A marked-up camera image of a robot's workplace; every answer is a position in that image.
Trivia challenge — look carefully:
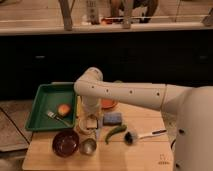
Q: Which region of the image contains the light blue eraser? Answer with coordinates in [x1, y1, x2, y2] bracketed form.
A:
[95, 127, 102, 141]

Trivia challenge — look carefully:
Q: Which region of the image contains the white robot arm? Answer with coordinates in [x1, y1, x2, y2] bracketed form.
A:
[74, 67, 213, 171]

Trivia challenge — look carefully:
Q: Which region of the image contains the white paper cup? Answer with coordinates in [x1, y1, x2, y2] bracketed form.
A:
[77, 118, 95, 135]

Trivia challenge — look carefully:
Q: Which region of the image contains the small metal cup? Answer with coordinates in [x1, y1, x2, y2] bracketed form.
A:
[79, 138, 97, 155]

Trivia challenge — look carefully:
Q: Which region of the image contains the blue sponge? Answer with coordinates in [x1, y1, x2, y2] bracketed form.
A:
[103, 113, 122, 125]

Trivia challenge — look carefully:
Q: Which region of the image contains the orange bowl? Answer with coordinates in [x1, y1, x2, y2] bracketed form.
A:
[101, 99, 118, 109]

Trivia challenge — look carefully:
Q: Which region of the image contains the orange fruit toy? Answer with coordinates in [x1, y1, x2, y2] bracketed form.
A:
[57, 104, 71, 117]

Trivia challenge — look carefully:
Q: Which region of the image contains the dark red bowl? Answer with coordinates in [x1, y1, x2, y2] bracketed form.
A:
[52, 130, 79, 158]

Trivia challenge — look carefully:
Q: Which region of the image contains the wooden board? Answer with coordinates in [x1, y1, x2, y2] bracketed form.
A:
[21, 82, 177, 171]

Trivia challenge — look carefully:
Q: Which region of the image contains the green plastic tray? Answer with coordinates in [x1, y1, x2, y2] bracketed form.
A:
[25, 83, 77, 132]

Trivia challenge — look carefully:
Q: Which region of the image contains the silver fork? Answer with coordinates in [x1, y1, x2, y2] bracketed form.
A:
[46, 111, 71, 127]

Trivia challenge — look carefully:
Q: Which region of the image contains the black white dish brush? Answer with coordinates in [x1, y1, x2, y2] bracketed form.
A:
[124, 130, 166, 145]

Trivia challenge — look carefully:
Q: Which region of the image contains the black cable left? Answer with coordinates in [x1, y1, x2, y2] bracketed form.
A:
[0, 107, 34, 146]

